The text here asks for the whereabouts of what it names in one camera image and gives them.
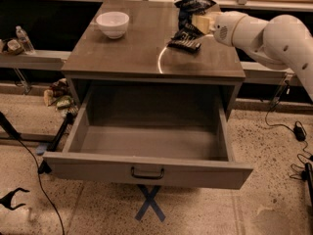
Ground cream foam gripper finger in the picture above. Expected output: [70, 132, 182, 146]
[192, 14, 215, 34]

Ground blue chip bag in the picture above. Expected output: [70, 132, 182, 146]
[173, 0, 216, 40]

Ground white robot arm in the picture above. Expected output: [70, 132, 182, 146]
[192, 11, 313, 100]

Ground grey drawer cabinet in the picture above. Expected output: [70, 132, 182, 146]
[62, 0, 245, 114]

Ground open grey top drawer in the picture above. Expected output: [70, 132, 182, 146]
[44, 83, 252, 189]

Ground dark snack bar pack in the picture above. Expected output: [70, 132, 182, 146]
[167, 40, 201, 54]

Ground white ceramic bowl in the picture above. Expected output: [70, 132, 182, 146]
[96, 12, 129, 39]

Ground black power adapter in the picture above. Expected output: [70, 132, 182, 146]
[293, 121, 306, 141]

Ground pile of snack bags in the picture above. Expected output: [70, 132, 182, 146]
[43, 78, 78, 118]

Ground clear plastic water bottle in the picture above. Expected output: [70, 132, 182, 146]
[16, 25, 35, 55]

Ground blue tape cross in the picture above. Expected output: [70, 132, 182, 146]
[135, 184, 165, 222]

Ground small bowl on shelf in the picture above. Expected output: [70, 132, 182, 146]
[0, 38, 23, 55]

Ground black tripod leg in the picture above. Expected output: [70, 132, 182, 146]
[38, 113, 73, 174]

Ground black clamp on floor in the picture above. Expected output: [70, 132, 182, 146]
[0, 187, 28, 211]

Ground black drawer handle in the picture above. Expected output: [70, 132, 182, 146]
[130, 166, 164, 180]

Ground black floor cable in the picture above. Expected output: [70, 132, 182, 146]
[0, 111, 67, 235]

